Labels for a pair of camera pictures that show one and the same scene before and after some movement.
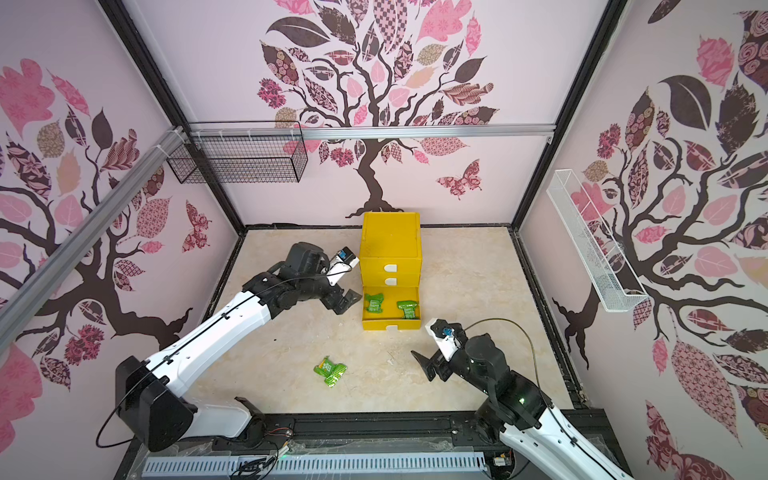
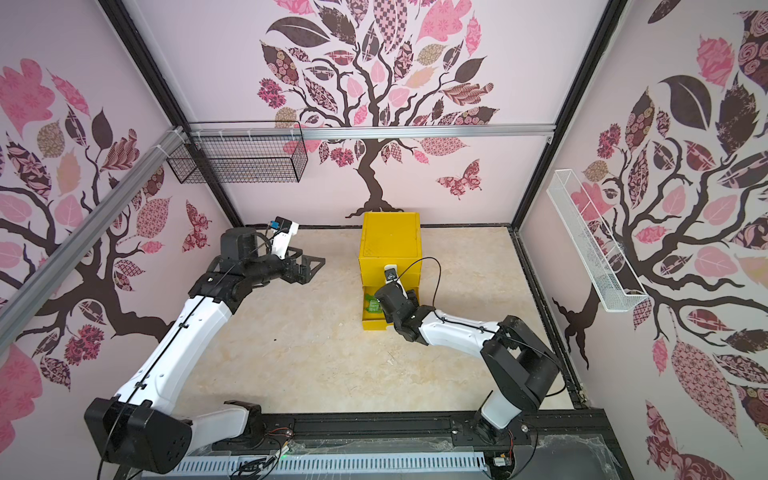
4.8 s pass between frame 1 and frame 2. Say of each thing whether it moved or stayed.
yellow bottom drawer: stayed
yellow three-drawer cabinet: stayed
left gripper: moved
